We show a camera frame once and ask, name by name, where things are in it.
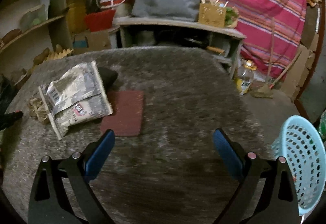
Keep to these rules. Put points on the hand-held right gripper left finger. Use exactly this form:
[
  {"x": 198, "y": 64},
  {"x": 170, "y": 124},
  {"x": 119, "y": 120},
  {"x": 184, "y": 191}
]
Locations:
[{"x": 100, "y": 155}]

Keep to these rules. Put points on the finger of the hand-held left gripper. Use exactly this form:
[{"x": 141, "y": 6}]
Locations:
[{"x": 9, "y": 119}]

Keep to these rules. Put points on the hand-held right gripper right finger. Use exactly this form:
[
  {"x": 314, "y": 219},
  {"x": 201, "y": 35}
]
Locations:
[{"x": 228, "y": 154}]

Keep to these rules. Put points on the brown paper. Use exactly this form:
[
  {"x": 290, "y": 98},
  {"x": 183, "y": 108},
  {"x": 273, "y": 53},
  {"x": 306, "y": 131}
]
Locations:
[{"x": 38, "y": 110}]

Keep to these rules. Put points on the dark red scouring pad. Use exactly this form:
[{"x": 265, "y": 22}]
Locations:
[{"x": 124, "y": 114}]

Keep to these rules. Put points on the silver foil snack bag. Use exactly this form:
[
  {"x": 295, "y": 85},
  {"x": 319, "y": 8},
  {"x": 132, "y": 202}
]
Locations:
[{"x": 76, "y": 96}]

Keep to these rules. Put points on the light blue plastic basket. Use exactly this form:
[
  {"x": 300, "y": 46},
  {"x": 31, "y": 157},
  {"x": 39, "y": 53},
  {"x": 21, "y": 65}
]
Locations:
[{"x": 303, "y": 163}]

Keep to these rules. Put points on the black cup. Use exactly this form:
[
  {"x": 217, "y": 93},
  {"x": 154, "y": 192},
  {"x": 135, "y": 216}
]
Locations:
[{"x": 108, "y": 76}]

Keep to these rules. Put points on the grey shaggy table rug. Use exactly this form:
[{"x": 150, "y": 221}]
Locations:
[{"x": 178, "y": 112}]

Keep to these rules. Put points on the large potato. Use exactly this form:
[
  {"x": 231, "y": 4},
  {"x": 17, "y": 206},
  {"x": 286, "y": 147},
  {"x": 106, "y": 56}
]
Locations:
[{"x": 40, "y": 56}]

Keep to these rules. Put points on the straw broom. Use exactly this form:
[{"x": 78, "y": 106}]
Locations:
[{"x": 264, "y": 90}]

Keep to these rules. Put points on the yellow capped oil bottle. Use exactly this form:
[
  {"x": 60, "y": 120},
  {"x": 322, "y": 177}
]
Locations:
[{"x": 244, "y": 81}]

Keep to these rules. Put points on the cardboard egg tray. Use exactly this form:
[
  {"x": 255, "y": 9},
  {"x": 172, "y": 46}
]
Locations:
[{"x": 61, "y": 54}]

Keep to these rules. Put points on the sweet potato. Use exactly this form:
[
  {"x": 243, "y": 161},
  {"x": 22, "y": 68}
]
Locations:
[{"x": 11, "y": 35}]

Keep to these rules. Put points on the small potato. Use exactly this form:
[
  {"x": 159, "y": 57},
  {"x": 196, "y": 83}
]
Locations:
[{"x": 58, "y": 49}]

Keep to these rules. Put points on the wooden shelf unit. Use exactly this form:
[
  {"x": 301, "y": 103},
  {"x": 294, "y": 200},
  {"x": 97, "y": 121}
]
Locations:
[{"x": 57, "y": 30}]

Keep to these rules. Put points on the clear plastic container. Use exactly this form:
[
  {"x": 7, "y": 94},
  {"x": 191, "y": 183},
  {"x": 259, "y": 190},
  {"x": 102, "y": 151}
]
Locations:
[{"x": 34, "y": 19}]

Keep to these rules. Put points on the wooden rolling pin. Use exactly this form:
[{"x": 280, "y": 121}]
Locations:
[{"x": 216, "y": 49}]

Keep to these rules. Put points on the brown cardboard box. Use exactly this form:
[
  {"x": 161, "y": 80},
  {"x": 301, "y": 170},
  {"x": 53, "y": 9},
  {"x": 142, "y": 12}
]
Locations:
[{"x": 95, "y": 41}]

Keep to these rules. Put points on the stack of flat cardboard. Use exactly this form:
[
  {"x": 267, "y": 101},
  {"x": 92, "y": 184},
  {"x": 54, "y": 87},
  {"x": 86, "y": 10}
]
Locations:
[{"x": 305, "y": 61}]

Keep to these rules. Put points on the large yellow oil bottle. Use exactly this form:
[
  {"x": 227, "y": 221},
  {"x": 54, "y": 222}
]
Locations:
[{"x": 76, "y": 7}]

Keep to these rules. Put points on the red woven basket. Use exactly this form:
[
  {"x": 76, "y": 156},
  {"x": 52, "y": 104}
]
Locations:
[{"x": 99, "y": 20}]

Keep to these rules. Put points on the bag of green vegetables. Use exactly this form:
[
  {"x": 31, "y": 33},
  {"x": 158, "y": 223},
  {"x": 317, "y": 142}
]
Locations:
[{"x": 231, "y": 18}]

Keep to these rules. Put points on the wooden utensil holder box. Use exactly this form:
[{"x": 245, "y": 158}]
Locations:
[{"x": 211, "y": 16}]

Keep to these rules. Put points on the low grey cabinet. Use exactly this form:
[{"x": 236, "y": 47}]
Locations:
[{"x": 178, "y": 24}]

